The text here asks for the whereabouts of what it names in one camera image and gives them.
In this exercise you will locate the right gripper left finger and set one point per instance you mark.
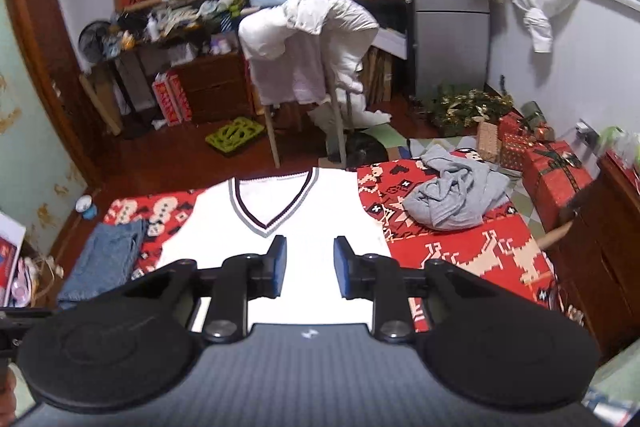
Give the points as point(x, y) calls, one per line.
point(237, 281)

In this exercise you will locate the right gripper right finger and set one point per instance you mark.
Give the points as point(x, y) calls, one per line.
point(377, 279)

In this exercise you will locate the white knit vest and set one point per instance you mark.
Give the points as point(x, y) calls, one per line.
point(310, 210)

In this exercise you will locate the grey crumpled garment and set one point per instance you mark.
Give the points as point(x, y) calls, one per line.
point(459, 196)

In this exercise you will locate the red patterned blanket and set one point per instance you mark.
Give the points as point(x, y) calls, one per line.
point(501, 250)

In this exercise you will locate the green plastic tray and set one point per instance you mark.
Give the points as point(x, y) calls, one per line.
point(234, 136)

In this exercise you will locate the folded blue jeans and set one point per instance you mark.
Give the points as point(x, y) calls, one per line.
point(105, 263)

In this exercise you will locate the red couplet boxes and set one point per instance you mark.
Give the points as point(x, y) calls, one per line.
point(171, 98)

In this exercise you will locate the red gift box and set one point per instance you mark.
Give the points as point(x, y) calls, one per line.
point(552, 176)

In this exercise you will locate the cluttered dark shelf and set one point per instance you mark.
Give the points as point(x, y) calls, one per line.
point(196, 39)

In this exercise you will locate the chair with white duvet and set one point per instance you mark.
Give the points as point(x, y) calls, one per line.
point(305, 52)

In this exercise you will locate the black fan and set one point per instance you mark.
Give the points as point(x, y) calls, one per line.
point(99, 41)

